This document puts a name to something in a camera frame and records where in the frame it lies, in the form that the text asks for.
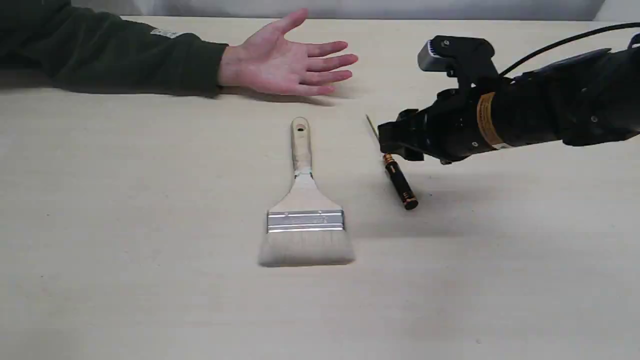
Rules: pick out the dark green sleeved forearm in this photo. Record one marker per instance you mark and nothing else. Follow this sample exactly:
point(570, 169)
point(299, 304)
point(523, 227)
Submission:
point(81, 49)

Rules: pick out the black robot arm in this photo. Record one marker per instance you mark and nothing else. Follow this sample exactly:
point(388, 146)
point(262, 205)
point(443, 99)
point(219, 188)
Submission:
point(585, 100)

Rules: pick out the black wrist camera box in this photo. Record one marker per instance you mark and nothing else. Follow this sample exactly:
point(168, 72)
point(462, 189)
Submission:
point(469, 60)

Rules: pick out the person's open hand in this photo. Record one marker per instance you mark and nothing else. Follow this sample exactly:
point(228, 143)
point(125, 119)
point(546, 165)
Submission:
point(269, 63)

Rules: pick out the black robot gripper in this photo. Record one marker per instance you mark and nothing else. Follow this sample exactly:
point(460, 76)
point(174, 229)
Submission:
point(447, 130)

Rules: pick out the black orange precision screwdriver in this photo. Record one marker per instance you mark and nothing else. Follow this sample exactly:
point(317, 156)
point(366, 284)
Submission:
point(399, 182)

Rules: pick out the wide paint brush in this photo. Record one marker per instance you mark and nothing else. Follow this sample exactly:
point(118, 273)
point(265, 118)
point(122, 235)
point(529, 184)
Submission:
point(305, 228)

